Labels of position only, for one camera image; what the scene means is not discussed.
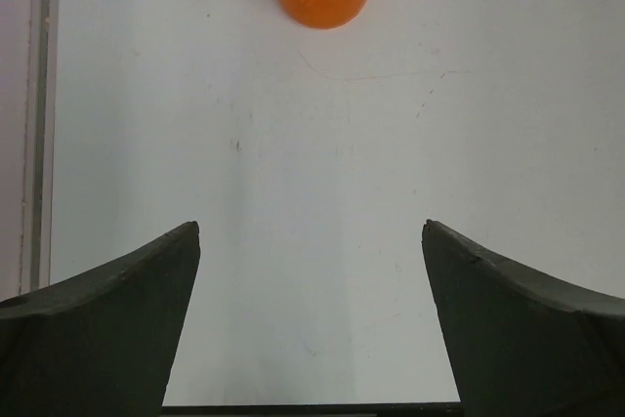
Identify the grey aluminium frame rail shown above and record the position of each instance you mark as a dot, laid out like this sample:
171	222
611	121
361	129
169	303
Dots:
39	144

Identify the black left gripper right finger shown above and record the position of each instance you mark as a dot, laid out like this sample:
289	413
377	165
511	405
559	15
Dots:
519	341

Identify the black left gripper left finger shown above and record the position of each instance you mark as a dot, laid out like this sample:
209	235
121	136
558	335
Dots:
103	342

